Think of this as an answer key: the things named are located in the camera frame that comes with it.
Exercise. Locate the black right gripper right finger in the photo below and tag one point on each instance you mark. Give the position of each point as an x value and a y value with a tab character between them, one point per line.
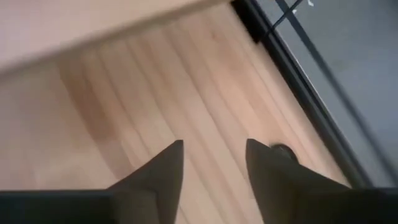
280	193

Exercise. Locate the black teardrop mini plate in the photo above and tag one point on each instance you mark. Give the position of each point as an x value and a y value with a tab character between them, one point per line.
287	151

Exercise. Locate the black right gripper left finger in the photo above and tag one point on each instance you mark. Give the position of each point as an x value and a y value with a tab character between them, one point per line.
149	193

